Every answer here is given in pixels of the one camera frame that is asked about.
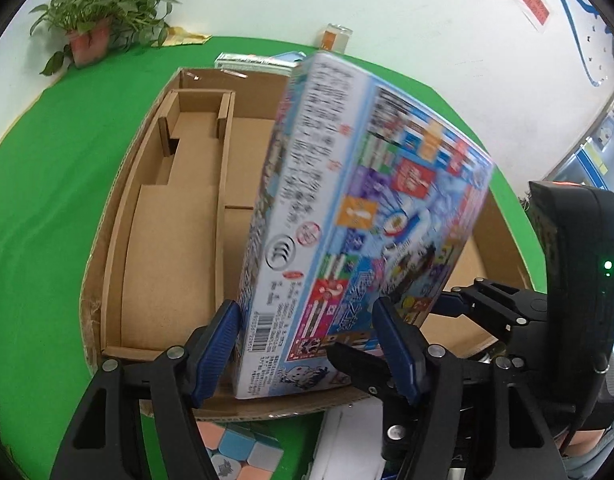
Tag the large brown cardboard box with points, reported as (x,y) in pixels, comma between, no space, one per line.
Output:
(182,240)

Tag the flat blue box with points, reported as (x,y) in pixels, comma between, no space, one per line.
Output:
(293,56)

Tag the white plastic object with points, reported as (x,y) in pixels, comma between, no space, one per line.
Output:
(349,445)

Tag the grey metal cabinet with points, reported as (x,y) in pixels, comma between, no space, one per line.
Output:
(594,145)

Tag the pastel puzzle cube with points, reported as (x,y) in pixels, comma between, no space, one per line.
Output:
(242,452)

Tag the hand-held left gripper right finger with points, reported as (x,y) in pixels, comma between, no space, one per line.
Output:
(398,355)

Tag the glass jar with orange label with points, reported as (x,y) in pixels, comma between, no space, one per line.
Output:
(333,39)

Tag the yellow paper packet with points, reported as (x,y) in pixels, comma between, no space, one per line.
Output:
(187,36)

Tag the red wall sign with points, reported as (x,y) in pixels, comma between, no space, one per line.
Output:
(534,4)

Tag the bushy plant in red pot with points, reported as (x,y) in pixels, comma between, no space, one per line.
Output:
(112,5)

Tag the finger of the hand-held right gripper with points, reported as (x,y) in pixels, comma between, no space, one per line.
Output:
(454,306)
(359,367)

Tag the colourful printed game box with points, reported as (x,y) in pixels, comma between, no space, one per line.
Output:
(362,185)

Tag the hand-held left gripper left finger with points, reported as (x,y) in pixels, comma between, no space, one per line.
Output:
(214,355)

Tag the green tablecloth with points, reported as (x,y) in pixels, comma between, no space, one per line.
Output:
(47,210)

